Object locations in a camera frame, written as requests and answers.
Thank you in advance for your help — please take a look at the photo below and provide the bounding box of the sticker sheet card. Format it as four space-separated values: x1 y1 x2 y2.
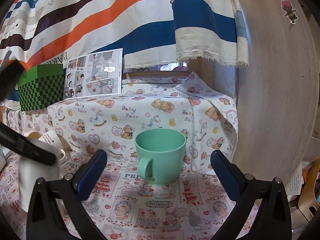
64 48 123 99

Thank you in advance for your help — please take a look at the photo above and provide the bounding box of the striped hanging fabric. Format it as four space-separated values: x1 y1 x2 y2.
0 0 250 110

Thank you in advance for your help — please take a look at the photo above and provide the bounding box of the cream pink-handled mug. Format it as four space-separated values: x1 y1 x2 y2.
23 130 42 140

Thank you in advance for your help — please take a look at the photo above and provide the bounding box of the baby bear print cloth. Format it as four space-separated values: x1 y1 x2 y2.
3 73 238 174

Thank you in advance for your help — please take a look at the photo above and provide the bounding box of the mint green mug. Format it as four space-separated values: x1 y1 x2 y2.
135 128 187 186

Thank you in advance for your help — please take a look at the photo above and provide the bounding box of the large white mug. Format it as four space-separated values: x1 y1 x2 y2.
18 138 61 212

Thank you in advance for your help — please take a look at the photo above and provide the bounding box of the green checkered box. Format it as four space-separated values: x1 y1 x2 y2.
17 64 65 111

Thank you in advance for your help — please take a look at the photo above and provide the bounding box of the pink and white mug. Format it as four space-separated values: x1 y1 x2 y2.
39 131 67 165

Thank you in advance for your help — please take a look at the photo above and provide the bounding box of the cartoon bee sticker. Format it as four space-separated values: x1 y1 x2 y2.
280 0 298 24

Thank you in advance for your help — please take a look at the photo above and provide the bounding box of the wooden chair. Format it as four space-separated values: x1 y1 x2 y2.
287 158 320 233

